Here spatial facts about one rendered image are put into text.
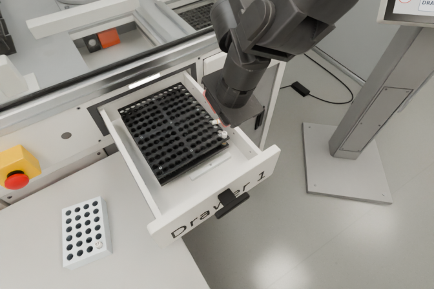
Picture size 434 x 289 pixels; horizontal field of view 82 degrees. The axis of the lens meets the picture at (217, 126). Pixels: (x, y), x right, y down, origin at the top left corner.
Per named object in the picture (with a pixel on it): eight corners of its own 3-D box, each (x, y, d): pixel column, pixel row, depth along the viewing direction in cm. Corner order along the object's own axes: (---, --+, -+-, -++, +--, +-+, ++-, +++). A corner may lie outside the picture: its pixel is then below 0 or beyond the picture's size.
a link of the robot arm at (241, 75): (237, 68, 30) (280, 64, 31) (223, 24, 32) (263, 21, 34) (226, 97, 36) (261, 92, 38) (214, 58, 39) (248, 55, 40)
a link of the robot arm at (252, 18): (270, 15, 24) (321, 33, 29) (239, -61, 28) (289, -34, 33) (210, 82, 33) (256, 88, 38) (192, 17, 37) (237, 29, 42)
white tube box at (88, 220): (112, 253, 54) (106, 249, 51) (71, 270, 52) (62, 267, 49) (106, 201, 61) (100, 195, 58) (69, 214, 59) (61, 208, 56)
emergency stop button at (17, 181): (33, 184, 54) (22, 175, 50) (13, 194, 52) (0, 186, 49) (31, 173, 55) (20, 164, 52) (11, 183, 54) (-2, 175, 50)
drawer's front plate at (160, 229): (272, 174, 59) (281, 148, 50) (161, 249, 49) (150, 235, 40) (267, 168, 60) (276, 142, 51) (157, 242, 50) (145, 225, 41)
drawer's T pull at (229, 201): (250, 198, 47) (250, 195, 46) (217, 220, 45) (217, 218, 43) (238, 183, 49) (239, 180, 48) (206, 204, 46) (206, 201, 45)
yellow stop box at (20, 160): (43, 175, 56) (24, 159, 51) (8, 193, 54) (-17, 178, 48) (39, 159, 59) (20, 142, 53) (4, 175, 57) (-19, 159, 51)
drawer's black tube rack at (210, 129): (228, 152, 61) (229, 137, 56) (163, 191, 55) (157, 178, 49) (183, 98, 72) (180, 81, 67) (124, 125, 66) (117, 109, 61)
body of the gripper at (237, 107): (230, 131, 41) (242, 111, 34) (199, 83, 44) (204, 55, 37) (261, 114, 43) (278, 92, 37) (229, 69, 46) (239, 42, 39)
